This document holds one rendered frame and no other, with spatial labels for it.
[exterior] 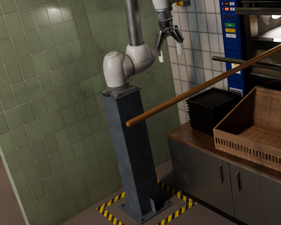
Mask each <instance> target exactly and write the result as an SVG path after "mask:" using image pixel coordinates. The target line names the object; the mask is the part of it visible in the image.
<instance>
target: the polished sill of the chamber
mask: <svg viewBox="0 0 281 225"><path fill-rule="evenodd" d="M280 44H281V39H279V38H268V37H256V38H253V39H252V45H258V46H271V47H276V46H278V45H280Z"/></svg>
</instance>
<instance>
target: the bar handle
mask: <svg viewBox="0 0 281 225"><path fill-rule="evenodd" d="M241 3H253V7H256V3H281V0H242V1H241Z"/></svg>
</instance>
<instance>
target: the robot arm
mask: <svg viewBox="0 0 281 225"><path fill-rule="evenodd" d="M152 1H153V5H154V7H155V12H156V17H157V20H159V21H158V22H159V27H160V29H161V30H160V31H156V38H155V43H154V47H153V49H154V50H157V55H158V56H159V61H160V62H162V63H163V62H164V58H163V53H162V50H161V47H162V45H163V43H164V40H165V39H166V37H168V36H172V37H173V38H174V39H175V40H176V41H177V49H178V55H182V43H183V41H184V38H183V36H182V34H181V32H180V31H179V29H178V26H177V25H173V19H172V17H173V16H174V15H173V7H172V4H174V3H176V2H183V1H186V0H152ZM124 6H125V13H126V21H127V28H128V38H129V44H128V46H127V49H126V53H125V55H123V54H122V53H121V52H118V51H113V52H110V53H108V54H106V55H105V57H104V60H103V71H104V76H105V80H106V83H107V88H108V89H106V90H104V91H103V96H109V95H111V96H113V97H115V98H117V97H119V96H121V95H123V94H125V93H128V92H130V91H133V90H136V87H135V86H131V85H130V83H129V80H128V79H129V78H130V77H131V76H133V75H137V74H139V73H142V72H144V71H146V70H148V69H149V68H151V67H152V66H153V65H154V63H155V61H156V55H155V53H154V51H153V50H152V49H151V48H149V47H148V45H147V44H146V43H145V42H144V39H143V30H142V22H141V9H140V1H139V0H124ZM173 30H174V31H175V32H174V31H173ZM175 33H176V34H177V35H176V34H175Z"/></svg>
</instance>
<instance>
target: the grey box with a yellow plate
mask: <svg viewBox="0 0 281 225"><path fill-rule="evenodd" d="M188 5H190V0H186V1H183V2H179V3H175V6H176V7H185V6H188Z"/></svg>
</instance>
